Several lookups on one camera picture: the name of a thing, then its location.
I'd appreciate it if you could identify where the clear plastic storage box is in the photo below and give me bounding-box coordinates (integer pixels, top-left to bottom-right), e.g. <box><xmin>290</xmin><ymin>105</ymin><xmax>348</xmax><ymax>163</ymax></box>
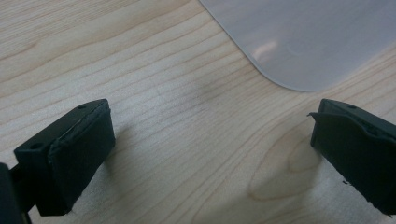
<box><xmin>199</xmin><ymin>0</ymin><xmax>396</xmax><ymax>92</ymax></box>

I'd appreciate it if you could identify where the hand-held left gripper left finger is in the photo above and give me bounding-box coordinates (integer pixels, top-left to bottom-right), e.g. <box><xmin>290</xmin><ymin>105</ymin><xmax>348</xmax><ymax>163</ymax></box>
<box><xmin>13</xmin><ymin>98</ymin><xmax>117</xmax><ymax>217</ymax></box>

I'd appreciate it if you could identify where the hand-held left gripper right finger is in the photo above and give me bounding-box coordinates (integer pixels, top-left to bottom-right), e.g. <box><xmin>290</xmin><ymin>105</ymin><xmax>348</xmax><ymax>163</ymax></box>
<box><xmin>307</xmin><ymin>98</ymin><xmax>396</xmax><ymax>217</ymax></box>

